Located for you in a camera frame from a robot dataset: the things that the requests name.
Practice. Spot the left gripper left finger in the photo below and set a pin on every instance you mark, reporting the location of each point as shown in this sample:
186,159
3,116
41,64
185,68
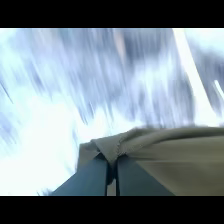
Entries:
90,178

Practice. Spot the olive green garment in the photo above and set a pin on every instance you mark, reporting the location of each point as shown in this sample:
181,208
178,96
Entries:
180,160

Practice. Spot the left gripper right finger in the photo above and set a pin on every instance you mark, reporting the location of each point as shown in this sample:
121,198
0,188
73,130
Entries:
136,181

